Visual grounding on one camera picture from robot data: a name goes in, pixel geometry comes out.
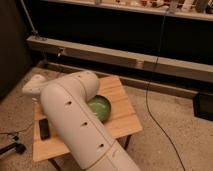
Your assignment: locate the green bowl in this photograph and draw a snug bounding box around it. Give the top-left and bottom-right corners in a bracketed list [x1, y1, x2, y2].
[87, 95, 111, 122]

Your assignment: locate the black floor cable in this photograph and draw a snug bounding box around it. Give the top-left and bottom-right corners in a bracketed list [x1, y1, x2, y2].
[145, 13, 186, 171]

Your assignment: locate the black cable with plug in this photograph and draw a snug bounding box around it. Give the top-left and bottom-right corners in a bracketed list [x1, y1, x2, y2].
[0, 121, 35, 157]

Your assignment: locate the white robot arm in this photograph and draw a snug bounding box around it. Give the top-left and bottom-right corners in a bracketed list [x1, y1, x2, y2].
[22, 70, 141, 171]

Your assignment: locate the wooden table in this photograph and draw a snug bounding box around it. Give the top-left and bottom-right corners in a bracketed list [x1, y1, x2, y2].
[33, 76, 142, 162]

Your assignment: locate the long wooden shelf beam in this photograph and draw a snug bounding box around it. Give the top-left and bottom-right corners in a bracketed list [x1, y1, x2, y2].
[26, 36, 213, 83]

